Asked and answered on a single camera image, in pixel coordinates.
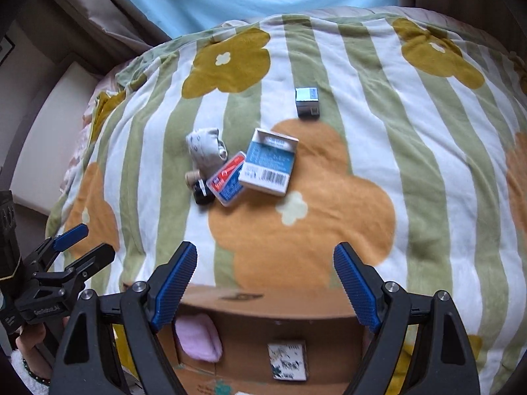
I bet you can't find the white cabinet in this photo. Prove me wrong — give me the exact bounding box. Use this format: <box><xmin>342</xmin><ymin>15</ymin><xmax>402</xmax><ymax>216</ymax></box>
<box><xmin>9</xmin><ymin>61</ymin><xmax>104</xmax><ymax>215</ymax></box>

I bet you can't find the red and blue plastic case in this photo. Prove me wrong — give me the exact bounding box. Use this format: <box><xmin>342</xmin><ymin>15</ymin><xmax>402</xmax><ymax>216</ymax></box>
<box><xmin>206</xmin><ymin>151</ymin><xmax>248</xmax><ymax>207</ymax></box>

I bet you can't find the small floral printed box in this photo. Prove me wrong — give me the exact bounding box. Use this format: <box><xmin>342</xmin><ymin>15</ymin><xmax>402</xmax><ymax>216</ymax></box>
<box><xmin>267</xmin><ymin>340</ymin><xmax>309</xmax><ymax>381</ymax></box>

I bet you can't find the striped flower print blanket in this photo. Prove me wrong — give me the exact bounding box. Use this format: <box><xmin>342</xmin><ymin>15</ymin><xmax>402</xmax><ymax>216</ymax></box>
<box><xmin>44</xmin><ymin>5</ymin><xmax>527</xmax><ymax>395</ymax></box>

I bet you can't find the person's left forearm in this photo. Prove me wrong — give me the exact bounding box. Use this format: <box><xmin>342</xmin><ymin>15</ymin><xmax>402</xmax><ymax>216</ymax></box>
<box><xmin>6</xmin><ymin>350</ymin><xmax>52</xmax><ymax>395</ymax></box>

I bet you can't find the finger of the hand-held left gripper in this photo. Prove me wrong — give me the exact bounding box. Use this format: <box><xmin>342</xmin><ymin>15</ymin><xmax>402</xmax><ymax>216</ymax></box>
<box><xmin>35</xmin><ymin>243</ymin><xmax>117</xmax><ymax>294</ymax></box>
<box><xmin>22</xmin><ymin>223</ymin><xmax>90</xmax><ymax>275</ymax></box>

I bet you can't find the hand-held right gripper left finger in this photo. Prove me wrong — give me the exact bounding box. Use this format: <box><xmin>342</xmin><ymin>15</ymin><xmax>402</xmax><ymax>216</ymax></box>
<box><xmin>49</xmin><ymin>241</ymin><xmax>198</xmax><ymax>395</ymax></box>

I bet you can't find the cardboard box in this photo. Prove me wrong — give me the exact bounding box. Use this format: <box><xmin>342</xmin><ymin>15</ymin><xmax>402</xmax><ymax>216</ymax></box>
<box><xmin>155</xmin><ymin>283</ymin><xmax>388</xmax><ymax>395</ymax></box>

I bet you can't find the dark bead bracelet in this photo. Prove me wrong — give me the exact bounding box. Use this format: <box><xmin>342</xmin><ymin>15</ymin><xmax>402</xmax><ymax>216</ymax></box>
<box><xmin>21</xmin><ymin>358</ymin><xmax>51</xmax><ymax>386</ymax></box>

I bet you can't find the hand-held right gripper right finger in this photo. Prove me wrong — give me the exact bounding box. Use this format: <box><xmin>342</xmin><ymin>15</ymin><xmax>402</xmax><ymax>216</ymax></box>
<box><xmin>333</xmin><ymin>242</ymin><xmax>482</xmax><ymax>395</ymax></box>

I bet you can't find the person's left hand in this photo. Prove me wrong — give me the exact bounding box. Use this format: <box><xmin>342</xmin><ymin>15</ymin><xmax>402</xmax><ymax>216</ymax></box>
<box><xmin>15</xmin><ymin>316</ymin><xmax>70</xmax><ymax>377</ymax></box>

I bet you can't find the small grey box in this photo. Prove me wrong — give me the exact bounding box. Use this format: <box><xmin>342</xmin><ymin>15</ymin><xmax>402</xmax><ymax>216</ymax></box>
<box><xmin>295</xmin><ymin>87</ymin><xmax>322</xmax><ymax>120</ymax></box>

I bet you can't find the blue and white carton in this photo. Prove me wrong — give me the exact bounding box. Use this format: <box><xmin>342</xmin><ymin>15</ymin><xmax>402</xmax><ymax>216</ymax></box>
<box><xmin>238</xmin><ymin>128</ymin><xmax>300</xmax><ymax>197</ymax></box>

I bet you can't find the pink cloth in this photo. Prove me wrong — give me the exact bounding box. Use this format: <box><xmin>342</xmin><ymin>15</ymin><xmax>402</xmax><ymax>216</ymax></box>
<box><xmin>175</xmin><ymin>314</ymin><xmax>224</xmax><ymax>363</ymax></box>

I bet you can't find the beige curtain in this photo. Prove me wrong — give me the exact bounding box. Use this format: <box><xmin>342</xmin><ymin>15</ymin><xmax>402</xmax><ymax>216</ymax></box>
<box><xmin>39</xmin><ymin>0</ymin><xmax>176</xmax><ymax>81</ymax></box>

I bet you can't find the small black bottle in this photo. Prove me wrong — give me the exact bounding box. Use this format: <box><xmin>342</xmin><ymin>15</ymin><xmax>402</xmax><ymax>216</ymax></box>
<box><xmin>193</xmin><ymin>178</ymin><xmax>214</xmax><ymax>205</ymax></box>

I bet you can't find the grey patterned sock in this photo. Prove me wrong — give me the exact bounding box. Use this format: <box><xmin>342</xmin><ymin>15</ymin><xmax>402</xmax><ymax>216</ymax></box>
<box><xmin>185</xmin><ymin>127</ymin><xmax>228</xmax><ymax>173</ymax></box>

